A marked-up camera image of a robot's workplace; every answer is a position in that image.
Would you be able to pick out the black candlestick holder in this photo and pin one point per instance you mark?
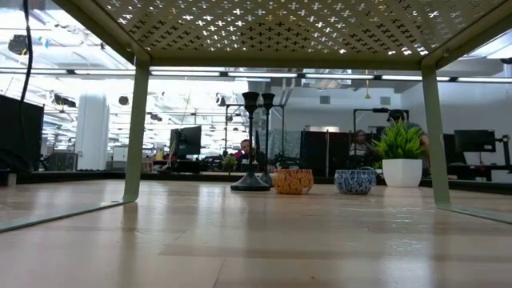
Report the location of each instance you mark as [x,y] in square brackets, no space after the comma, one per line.
[250,182]
[268,99]

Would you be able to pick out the person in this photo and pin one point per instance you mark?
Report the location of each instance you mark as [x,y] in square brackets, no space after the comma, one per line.
[360,144]
[396,117]
[245,149]

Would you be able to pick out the small green plant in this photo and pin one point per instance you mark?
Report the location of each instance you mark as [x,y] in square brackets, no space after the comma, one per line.
[230,163]

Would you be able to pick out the black computer monitor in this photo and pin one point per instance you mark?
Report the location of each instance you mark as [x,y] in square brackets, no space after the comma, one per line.
[188,142]
[474,140]

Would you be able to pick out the green perforated metal shelf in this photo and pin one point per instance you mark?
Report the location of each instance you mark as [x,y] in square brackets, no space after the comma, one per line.
[280,62]

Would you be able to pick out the gold pendant lamp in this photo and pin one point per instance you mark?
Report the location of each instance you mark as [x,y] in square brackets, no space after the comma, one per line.
[367,96]

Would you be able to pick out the green plant in white pot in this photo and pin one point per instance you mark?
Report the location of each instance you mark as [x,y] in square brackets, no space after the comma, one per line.
[402,173]

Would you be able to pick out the white round pillar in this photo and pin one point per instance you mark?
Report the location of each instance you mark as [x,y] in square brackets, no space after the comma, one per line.
[92,132]

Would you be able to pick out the black panel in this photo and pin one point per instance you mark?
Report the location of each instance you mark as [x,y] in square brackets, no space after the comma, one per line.
[22,132]

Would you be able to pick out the black ceiling spotlight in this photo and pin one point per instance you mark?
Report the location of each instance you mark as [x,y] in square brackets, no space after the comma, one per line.
[18,45]

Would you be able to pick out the black partition wall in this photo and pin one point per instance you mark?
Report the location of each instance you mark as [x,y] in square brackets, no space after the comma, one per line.
[320,152]

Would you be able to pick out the black metal rig frame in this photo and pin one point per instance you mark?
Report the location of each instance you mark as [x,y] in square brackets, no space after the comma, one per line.
[380,110]

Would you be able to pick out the black aluminium table frame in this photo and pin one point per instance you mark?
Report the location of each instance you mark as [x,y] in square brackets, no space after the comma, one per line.
[80,175]

